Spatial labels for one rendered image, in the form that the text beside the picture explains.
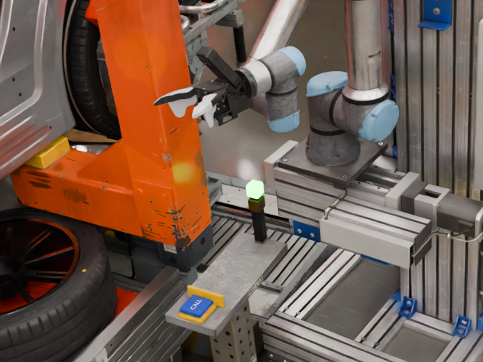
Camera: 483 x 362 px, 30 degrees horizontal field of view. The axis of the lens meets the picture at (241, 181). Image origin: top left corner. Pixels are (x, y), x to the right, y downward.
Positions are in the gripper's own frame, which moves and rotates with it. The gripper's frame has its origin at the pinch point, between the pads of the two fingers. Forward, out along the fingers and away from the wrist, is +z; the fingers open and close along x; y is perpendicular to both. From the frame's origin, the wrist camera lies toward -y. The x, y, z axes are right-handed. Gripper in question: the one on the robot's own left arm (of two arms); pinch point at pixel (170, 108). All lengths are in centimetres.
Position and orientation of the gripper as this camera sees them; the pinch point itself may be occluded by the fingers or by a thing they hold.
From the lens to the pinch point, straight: 191.9
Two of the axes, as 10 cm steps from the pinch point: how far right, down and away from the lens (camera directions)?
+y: 2.0, 8.8, 4.3
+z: -7.7, 4.1, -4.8
